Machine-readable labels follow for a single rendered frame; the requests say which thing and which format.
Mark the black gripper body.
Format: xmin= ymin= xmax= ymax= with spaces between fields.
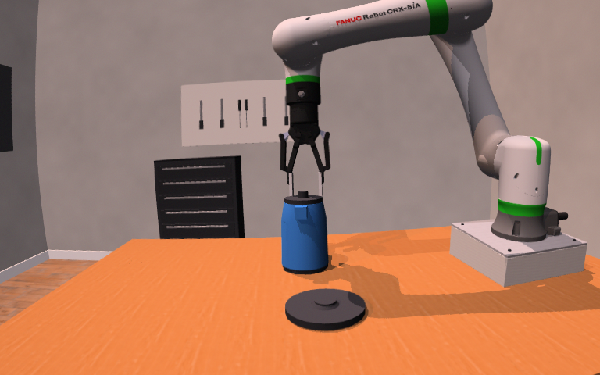
xmin=288 ymin=104 xmax=320 ymax=145

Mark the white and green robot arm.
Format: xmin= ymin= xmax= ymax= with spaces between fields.
xmin=272 ymin=0 xmax=568 ymax=242

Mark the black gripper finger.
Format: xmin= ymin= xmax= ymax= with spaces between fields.
xmin=279 ymin=131 xmax=302 ymax=196
xmin=306 ymin=131 xmax=330 ymax=197

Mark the dark grey round disc with centre stud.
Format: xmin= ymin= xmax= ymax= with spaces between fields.
xmin=285 ymin=288 xmax=366 ymax=330

